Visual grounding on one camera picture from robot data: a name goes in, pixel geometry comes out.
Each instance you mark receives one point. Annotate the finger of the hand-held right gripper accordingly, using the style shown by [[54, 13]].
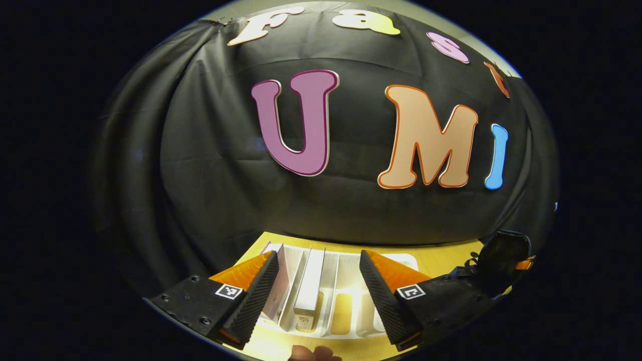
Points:
[[525, 263]]

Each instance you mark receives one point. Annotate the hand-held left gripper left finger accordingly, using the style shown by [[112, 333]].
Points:
[[251, 306]]

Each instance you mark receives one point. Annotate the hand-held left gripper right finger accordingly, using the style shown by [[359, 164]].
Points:
[[383, 306]]

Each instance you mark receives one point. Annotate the blue schoolbag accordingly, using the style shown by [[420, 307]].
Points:
[[501, 255]]

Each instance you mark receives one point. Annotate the purple cover book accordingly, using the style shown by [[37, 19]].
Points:
[[280, 291]]

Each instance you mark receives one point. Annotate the white bookshelf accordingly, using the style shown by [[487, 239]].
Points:
[[336, 271]]

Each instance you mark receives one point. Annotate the black backdrop cloth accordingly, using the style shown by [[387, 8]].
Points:
[[225, 150]]

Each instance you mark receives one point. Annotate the black cloth clip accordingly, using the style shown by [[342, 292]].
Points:
[[223, 21]]

